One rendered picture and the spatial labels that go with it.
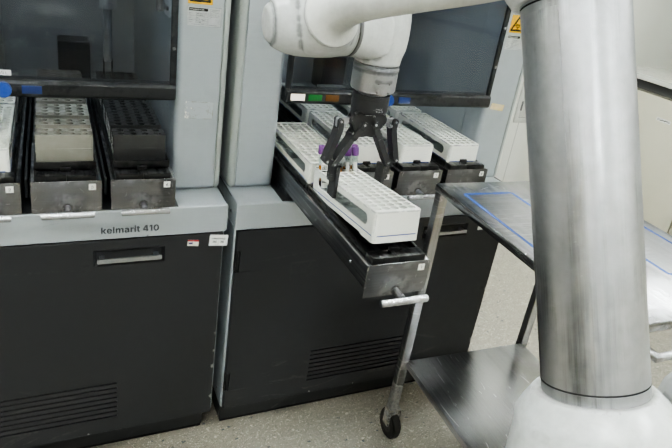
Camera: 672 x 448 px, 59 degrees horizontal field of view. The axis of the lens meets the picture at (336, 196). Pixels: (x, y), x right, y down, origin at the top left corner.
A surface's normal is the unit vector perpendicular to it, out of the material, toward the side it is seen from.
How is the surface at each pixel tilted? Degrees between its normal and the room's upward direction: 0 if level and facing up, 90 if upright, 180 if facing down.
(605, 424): 35
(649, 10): 90
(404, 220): 84
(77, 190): 90
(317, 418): 0
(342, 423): 0
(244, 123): 90
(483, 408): 0
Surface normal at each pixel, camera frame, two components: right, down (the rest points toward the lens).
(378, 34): 0.41, 0.40
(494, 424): 0.14, -0.91
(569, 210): -0.59, 0.07
